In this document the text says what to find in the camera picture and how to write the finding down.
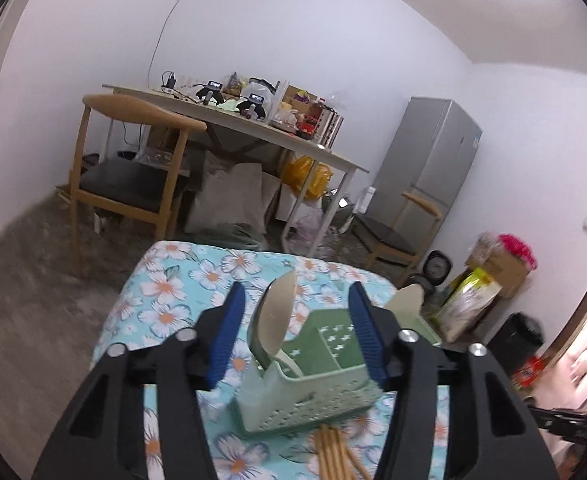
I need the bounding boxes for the black device with screen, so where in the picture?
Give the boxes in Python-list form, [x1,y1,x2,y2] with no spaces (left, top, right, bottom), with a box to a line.
[196,80,224,106]
[237,92,267,120]

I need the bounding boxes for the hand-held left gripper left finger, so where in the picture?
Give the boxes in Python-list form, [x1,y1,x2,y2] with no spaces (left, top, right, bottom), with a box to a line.
[31,282,247,480]

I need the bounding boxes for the clutter on side table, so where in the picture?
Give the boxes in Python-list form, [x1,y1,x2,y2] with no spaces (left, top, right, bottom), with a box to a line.
[278,87,345,151]

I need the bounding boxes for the pink plastic bag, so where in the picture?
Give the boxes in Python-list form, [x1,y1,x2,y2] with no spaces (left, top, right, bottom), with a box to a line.
[496,232,538,271]

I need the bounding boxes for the green perforated utensil holder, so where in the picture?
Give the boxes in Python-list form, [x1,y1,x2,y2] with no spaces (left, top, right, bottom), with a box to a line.
[231,307,441,438]

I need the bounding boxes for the grey refrigerator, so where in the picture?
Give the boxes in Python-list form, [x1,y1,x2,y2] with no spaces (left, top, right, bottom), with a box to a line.
[358,96,483,226]

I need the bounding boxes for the wooden chair black seat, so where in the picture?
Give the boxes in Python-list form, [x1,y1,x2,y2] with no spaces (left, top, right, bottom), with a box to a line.
[351,191,444,273]
[68,94,209,273]

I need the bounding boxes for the cardboard box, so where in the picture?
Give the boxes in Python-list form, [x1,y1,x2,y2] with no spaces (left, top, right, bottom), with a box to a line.
[466,240,531,298]

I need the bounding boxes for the cream ceramic spoon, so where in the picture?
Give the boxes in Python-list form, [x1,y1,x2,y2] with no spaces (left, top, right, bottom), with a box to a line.
[383,283,427,333]
[261,268,304,378]

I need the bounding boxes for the red packet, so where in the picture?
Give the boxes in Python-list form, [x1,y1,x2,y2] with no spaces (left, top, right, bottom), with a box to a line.
[511,357,547,393]

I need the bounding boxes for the thin wall cable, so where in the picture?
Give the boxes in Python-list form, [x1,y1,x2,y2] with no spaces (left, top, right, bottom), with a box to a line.
[146,0,204,86]

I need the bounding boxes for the grey sack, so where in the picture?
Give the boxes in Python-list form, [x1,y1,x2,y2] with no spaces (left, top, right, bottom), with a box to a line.
[184,152,269,236]

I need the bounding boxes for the blue floral tablecloth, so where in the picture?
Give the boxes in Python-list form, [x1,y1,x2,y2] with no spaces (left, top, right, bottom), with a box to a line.
[91,240,449,480]

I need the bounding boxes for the yellow green sack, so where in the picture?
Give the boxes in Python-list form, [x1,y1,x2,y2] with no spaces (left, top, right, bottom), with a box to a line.
[431,266,503,343]

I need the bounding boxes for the yellow plastic bag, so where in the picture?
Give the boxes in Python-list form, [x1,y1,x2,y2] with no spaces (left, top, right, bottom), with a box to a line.
[281,156,334,201]

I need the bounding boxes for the clear plastic bag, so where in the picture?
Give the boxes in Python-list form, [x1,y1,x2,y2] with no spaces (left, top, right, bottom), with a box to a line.
[288,210,334,253]

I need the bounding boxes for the wooden table white legs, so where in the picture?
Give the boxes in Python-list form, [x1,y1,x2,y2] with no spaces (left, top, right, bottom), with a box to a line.
[102,84,370,258]

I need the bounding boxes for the steel spoon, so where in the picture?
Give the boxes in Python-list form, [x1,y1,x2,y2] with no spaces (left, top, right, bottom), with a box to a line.
[248,280,284,366]

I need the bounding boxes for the black bin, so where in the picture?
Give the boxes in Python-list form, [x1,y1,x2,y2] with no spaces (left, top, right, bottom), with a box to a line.
[486,312,545,376]

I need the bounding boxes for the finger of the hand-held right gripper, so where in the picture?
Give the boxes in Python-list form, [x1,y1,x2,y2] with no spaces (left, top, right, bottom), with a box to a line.
[527,402,587,443]

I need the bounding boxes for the dark grey pot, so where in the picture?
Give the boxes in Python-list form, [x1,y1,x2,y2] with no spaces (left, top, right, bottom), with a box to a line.
[407,272,437,301]

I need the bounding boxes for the black round appliance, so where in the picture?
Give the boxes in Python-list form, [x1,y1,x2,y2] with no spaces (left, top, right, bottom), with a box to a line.
[423,250,453,288]

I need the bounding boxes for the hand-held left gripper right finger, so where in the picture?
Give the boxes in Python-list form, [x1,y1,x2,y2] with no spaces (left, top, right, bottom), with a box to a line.
[348,281,559,480]

